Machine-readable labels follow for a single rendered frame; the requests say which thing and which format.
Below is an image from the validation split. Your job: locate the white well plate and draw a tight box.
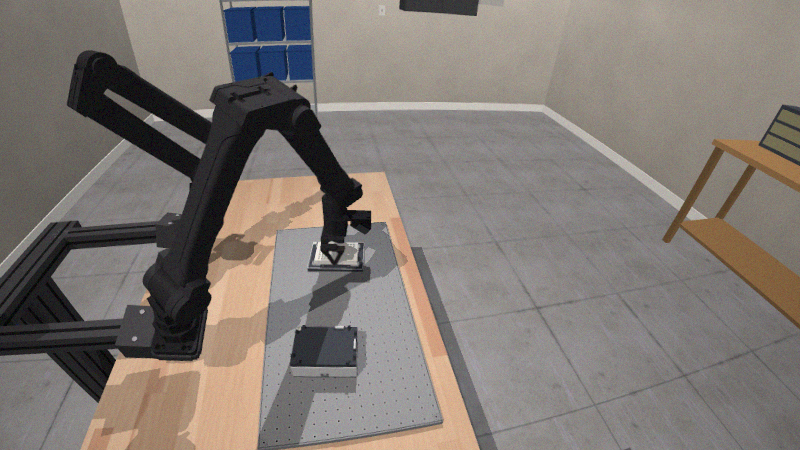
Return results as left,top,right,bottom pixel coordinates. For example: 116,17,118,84
314,242,359,265

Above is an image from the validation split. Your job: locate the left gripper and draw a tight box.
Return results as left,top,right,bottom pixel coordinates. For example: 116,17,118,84
264,72,298,91

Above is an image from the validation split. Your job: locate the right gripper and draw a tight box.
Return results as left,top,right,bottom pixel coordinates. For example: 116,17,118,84
320,214,346,264

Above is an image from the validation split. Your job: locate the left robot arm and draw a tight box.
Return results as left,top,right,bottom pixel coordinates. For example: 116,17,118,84
67,50,212,188

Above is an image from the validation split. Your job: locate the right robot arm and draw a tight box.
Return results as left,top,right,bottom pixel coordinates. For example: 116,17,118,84
142,76,372,355

